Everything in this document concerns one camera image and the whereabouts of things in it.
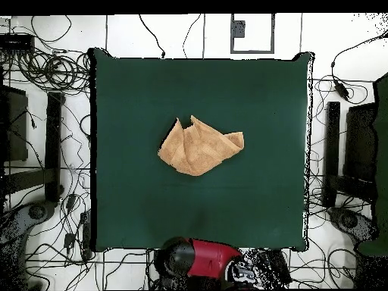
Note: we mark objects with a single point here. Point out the tan terry towel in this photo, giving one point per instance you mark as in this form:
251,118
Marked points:
197,151

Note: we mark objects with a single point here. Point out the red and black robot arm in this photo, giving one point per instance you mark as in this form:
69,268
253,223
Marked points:
212,257

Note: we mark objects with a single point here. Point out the black flat panel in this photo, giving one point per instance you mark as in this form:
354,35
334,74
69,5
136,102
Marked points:
360,142
15,127

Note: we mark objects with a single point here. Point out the black flat electronics box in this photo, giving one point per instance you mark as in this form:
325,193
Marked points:
16,42

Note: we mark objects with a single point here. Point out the dark green table cloth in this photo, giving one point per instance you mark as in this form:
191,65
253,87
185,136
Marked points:
257,197

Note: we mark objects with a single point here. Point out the black power strip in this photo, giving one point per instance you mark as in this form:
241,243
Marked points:
279,266

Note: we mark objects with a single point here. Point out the black floor stand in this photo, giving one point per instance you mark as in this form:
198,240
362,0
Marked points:
54,145
332,145

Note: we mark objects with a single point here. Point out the small dark grey box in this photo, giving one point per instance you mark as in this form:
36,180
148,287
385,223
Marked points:
239,29

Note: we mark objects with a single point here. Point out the black power adapter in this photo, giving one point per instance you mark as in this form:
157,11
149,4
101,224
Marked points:
341,90

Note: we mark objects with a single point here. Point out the dark green cloth sheet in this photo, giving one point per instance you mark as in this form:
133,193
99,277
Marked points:
382,151

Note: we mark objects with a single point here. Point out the grey square frame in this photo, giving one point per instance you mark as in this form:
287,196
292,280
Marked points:
251,52

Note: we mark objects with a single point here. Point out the dark pedestal leg with knob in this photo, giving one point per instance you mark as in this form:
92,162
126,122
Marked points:
348,221
36,212

